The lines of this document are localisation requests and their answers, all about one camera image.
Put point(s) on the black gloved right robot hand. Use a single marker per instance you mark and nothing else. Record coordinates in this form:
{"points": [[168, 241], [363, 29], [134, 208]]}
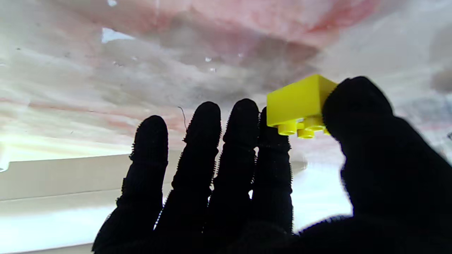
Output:
{"points": [[395, 176]]}

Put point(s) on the yellow toy brick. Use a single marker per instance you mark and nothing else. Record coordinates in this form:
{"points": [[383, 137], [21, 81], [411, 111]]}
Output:
{"points": [[296, 102]]}

